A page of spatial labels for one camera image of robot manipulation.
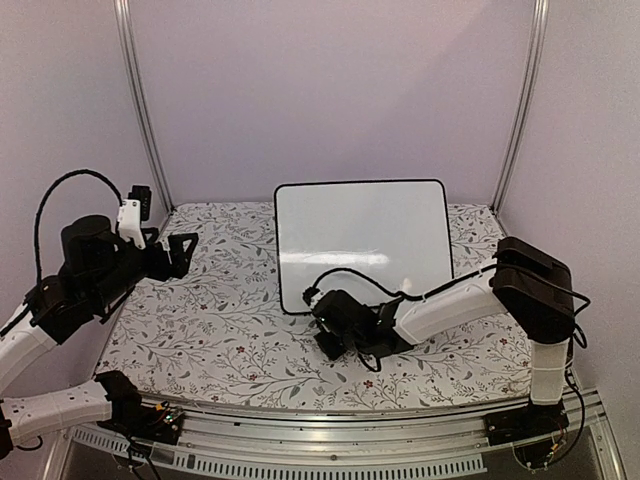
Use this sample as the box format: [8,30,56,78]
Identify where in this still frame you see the aluminium frame post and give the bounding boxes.
[491,0,550,217]
[113,0,175,213]

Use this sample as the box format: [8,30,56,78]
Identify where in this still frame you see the floral patterned table mat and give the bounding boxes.
[97,202,530,412]

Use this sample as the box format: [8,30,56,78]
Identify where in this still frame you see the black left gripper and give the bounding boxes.
[90,228,198,309]

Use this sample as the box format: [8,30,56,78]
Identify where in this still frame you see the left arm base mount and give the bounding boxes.
[97,401,185,445]

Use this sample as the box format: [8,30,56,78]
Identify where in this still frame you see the left aluminium frame post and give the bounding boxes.
[113,0,175,213]

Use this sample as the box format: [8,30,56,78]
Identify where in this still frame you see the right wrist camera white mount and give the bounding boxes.
[302,286,324,311]

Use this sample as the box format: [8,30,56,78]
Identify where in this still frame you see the front aluminium rail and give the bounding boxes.
[43,389,631,479]

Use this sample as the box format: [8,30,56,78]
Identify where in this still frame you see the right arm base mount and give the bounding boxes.
[483,400,569,470]

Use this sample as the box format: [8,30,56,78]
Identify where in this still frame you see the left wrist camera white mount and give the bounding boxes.
[116,185,152,250]

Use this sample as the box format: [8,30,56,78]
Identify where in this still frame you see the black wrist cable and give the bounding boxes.
[31,169,125,291]
[312,267,496,301]

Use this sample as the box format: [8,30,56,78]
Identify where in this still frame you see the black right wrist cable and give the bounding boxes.
[312,267,496,301]

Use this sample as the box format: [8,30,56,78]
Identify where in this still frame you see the right aluminium frame post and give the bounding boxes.
[491,0,550,217]

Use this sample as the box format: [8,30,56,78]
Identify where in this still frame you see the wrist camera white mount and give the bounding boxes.
[116,185,152,250]
[302,286,324,311]

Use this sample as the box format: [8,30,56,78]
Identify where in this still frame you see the white whiteboard black frame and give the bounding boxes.
[274,179,454,315]

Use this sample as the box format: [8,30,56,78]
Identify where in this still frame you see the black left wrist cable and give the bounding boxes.
[31,169,125,291]

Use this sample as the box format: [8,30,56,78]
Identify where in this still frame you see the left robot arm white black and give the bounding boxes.
[1,215,199,455]

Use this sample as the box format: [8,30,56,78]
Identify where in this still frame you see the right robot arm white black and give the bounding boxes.
[302,237,590,436]

